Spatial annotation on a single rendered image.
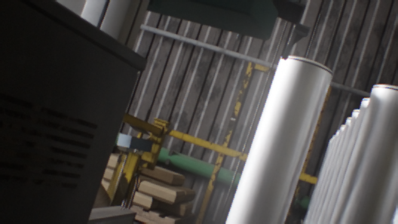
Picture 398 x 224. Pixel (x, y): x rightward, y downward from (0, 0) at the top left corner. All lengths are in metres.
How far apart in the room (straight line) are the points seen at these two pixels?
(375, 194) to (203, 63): 5.43
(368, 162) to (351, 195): 0.11
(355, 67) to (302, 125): 5.26
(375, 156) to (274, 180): 0.29
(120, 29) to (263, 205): 0.94
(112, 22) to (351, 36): 6.21
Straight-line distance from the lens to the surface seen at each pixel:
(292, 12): 1.63
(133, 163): 4.23
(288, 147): 1.78
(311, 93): 1.80
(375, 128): 1.81
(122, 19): 0.97
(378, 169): 1.79
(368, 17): 7.18
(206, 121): 6.97
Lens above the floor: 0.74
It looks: 4 degrees up
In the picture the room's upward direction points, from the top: 19 degrees clockwise
